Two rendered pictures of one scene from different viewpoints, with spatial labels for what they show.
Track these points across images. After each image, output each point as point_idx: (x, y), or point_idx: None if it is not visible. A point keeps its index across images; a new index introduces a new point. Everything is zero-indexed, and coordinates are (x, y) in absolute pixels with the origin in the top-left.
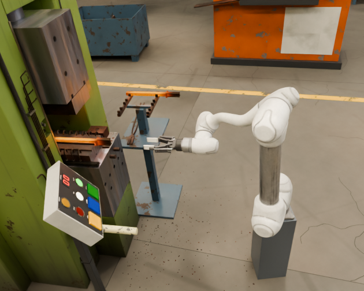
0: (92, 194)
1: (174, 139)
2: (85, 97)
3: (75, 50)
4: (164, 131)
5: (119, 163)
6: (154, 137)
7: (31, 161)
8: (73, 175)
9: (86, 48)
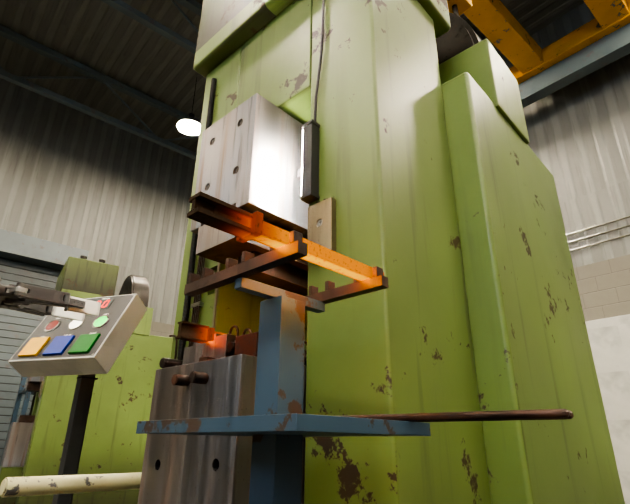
0: (76, 340)
1: (12, 286)
2: (225, 233)
3: (239, 152)
4: (210, 426)
5: (207, 449)
6: (81, 300)
7: (179, 309)
8: (113, 312)
9: (367, 163)
